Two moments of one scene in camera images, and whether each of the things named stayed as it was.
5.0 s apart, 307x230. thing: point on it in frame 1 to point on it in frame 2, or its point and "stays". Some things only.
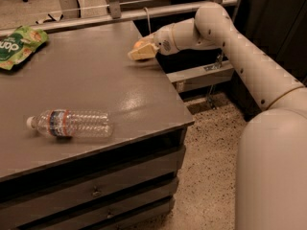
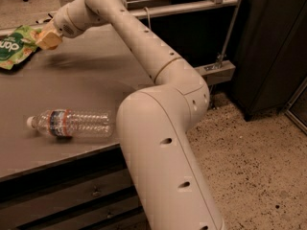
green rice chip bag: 17,45 stays
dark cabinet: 274,18 stays
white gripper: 163,41 to 62,25
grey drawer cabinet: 130,185 stays
